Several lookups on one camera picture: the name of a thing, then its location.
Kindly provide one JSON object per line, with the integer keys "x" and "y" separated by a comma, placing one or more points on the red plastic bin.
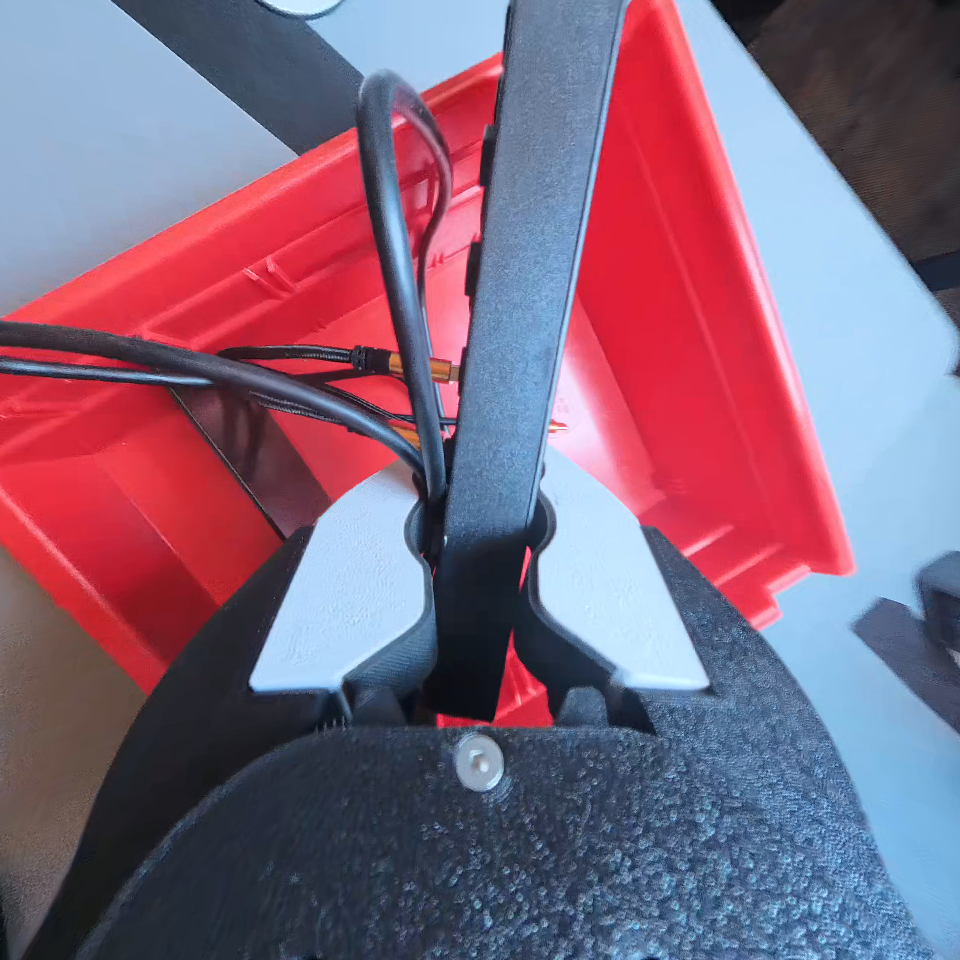
{"x": 675, "y": 337}

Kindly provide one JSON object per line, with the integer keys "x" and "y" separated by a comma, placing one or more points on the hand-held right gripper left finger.
{"x": 337, "y": 600}

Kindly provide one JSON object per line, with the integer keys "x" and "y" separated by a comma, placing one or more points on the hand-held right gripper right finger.
{"x": 615, "y": 600}

